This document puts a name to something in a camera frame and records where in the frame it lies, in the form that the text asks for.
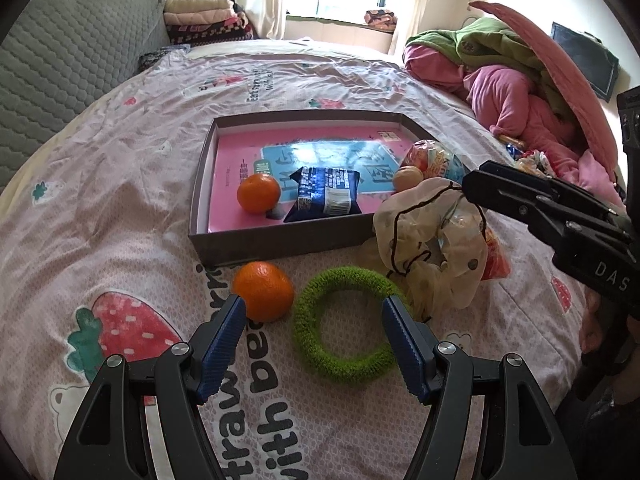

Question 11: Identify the green garment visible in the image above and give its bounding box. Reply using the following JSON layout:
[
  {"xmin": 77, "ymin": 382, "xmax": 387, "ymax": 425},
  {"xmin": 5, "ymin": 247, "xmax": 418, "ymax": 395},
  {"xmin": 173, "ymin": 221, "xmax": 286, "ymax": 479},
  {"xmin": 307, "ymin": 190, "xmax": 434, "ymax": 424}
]
[{"xmin": 407, "ymin": 16, "xmax": 576, "ymax": 121}]

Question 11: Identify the blue snack packet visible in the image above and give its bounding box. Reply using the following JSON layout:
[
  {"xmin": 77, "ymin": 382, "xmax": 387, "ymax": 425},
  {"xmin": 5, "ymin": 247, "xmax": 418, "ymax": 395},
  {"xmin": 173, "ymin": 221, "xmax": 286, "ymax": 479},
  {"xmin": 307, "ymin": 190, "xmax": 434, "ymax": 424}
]
[{"xmin": 284, "ymin": 165, "xmax": 363, "ymax": 223}]

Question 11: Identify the translucent drawstring bag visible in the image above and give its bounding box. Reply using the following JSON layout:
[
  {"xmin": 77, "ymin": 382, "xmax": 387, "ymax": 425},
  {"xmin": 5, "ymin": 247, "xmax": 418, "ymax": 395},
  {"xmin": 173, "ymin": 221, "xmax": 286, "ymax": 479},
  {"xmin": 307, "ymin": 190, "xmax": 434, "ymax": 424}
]
[{"xmin": 357, "ymin": 177, "xmax": 511, "ymax": 310}]

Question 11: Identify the black flat television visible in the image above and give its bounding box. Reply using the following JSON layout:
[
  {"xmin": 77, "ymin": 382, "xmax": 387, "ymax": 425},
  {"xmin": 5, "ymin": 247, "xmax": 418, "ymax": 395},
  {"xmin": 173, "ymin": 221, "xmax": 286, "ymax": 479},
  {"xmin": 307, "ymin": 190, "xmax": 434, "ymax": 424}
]
[{"xmin": 550, "ymin": 21, "xmax": 621, "ymax": 103}]

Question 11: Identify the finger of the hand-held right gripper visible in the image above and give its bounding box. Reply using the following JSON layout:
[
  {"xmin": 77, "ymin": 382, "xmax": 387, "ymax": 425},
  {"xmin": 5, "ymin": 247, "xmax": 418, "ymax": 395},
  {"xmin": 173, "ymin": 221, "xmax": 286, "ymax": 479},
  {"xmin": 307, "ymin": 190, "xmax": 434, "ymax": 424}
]
[
  {"xmin": 462, "ymin": 169, "xmax": 609, "ymax": 247},
  {"xmin": 479, "ymin": 159, "xmax": 624, "ymax": 222}
]

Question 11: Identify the pink folded blanket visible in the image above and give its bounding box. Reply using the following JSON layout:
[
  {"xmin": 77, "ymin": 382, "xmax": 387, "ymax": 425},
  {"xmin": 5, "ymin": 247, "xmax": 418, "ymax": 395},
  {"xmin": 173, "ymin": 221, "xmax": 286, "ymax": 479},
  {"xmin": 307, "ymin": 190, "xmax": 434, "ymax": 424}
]
[{"xmin": 165, "ymin": 10, "xmax": 236, "ymax": 26}]

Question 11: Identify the person's right hand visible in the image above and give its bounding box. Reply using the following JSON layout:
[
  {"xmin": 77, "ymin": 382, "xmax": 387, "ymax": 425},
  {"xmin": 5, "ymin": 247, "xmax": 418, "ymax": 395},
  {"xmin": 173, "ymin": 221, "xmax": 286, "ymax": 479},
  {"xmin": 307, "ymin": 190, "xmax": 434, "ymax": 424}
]
[{"xmin": 580, "ymin": 292, "xmax": 618, "ymax": 356}]

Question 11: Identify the pink strawberry print bed sheet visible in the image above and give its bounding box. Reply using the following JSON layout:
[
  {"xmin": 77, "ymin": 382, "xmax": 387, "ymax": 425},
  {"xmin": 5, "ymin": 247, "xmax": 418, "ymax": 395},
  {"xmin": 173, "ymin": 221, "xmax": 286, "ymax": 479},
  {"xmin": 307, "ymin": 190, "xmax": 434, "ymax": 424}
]
[{"xmin": 0, "ymin": 37, "xmax": 601, "ymax": 480}]

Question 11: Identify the colourful snack packet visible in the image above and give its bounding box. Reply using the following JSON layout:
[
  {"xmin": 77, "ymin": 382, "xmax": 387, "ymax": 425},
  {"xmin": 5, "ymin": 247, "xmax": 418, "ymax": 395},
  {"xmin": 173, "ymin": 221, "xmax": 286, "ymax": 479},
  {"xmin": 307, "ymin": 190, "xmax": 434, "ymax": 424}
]
[{"xmin": 515, "ymin": 150, "xmax": 556, "ymax": 177}]

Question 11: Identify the grey quilted headboard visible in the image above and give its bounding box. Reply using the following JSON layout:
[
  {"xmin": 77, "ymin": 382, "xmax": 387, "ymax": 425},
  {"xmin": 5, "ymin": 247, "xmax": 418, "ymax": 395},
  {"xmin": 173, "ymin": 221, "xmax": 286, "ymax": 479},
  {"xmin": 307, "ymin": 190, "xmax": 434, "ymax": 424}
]
[{"xmin": 0, "ymin": 0, "xmax": 171, "ymax": 196}]

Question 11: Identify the red snack bag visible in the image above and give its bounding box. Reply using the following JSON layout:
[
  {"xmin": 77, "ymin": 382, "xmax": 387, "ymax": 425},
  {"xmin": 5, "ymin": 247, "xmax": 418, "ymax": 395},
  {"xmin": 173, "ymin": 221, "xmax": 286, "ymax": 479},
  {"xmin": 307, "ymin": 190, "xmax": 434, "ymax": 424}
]
[{"xmin": 397, "ymin": 140, "xmax": 466, "ymax": 183}]

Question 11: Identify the cream folded blanket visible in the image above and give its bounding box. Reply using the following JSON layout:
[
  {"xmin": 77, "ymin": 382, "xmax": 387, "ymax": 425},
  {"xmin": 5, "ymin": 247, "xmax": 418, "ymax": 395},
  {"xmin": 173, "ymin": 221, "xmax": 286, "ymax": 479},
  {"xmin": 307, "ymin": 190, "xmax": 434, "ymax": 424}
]
[{"xmin": 164, "ymin": 0, "xmax": 233, "ymax": 13}]

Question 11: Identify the dark patterned folded blanket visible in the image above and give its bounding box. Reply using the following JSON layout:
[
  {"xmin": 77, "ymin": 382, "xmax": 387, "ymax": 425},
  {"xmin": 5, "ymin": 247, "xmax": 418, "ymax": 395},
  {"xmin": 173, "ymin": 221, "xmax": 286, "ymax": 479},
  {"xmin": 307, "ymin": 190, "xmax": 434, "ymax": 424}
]
[{"xmin": 166, "ymin": 15, "xmax": 256, "ymax": 46}]

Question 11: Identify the pink picture book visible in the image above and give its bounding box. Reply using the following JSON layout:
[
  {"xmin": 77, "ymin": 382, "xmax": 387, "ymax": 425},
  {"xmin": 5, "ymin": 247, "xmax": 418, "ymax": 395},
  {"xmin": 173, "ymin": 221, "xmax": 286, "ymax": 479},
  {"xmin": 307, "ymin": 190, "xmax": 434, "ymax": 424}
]
[{"xmin": 205, "ymin": 125, "xmax": 426, "ymax": 233}]

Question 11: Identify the cream curtain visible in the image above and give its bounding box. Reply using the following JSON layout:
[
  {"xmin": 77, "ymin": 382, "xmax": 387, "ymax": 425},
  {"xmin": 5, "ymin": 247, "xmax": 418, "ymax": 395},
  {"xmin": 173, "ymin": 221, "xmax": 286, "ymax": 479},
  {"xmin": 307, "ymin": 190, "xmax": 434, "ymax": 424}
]
[
  {"xmin": 235, "ymin": 0, "xmax": 326, "ymax": 41},
  {"xmin": 390, "ymin": 0, "xmax": 441, "ymax": 56}
]

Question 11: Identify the salmon pink quilt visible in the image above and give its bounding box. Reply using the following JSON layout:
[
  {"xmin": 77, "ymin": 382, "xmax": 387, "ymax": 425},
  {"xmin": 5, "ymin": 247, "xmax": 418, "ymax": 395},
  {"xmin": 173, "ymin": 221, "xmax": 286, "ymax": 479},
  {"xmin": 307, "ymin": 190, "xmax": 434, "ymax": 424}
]
[{"xmin": 469, "ymin": 1, "xmax": 621, "ymax": 181}]

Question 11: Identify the orange tangerine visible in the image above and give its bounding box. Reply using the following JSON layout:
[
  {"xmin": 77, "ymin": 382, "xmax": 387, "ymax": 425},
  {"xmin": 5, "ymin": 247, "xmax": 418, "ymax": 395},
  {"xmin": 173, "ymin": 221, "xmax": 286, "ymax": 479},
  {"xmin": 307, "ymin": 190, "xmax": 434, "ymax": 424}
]
[
  {"xmin": 236, "ymin": 172, "xmax": 282, "ymax": 216},
  {"xmin": 231, "ymin": 261, "xmax": 295, "ymax": 323}
]

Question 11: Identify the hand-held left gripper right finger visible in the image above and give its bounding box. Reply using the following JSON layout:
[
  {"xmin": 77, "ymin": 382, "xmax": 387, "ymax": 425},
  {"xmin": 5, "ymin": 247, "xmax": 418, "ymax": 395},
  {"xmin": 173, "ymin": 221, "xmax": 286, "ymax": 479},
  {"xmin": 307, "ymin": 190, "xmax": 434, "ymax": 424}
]
[{"xmin": 382, "ymin": 295, "xmax": 576, "ymax": 480}]

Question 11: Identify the patterned bag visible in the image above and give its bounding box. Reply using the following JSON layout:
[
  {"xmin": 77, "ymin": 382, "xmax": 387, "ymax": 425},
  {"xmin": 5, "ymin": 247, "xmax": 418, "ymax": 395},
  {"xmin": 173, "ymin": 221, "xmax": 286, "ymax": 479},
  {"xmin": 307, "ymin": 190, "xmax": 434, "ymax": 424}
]
[{"xmin": 364, "ymin": 8, "xmax": 398, "ymax": 28}]

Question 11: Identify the green fuzzy ring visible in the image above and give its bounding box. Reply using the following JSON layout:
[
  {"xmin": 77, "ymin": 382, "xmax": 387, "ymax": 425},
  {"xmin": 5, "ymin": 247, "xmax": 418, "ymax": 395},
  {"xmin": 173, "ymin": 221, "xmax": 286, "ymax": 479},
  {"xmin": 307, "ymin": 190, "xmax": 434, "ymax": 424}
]
[{"xmin": 292, "ymin": 266, "xmax": 416, "ymax": 387}]

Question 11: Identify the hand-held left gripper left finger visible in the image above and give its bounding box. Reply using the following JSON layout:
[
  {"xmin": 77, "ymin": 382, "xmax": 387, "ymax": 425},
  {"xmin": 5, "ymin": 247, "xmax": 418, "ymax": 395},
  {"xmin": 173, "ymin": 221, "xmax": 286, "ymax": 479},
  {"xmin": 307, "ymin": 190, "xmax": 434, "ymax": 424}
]
[{"xmin": 52, "ymin": 295, "xmax": 248, "ymax": 480}]

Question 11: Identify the grey shallow cardboard box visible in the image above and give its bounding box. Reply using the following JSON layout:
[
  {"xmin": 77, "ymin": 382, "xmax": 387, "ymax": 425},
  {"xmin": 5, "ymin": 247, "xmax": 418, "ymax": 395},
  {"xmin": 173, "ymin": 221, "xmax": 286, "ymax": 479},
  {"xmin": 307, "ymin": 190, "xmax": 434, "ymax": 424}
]
[{"xmin": 187, "ymin": 108, "xmax": 468, "ymax": 267}]

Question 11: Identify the beige round bun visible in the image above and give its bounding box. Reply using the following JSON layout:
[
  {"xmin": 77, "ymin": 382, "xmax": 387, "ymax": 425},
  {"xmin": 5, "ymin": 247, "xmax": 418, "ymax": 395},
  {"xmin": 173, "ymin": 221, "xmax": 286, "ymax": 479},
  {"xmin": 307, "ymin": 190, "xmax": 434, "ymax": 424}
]
[{"xmin": 392, "ymin": 166, "xmax": 426, "ymax": 195}]

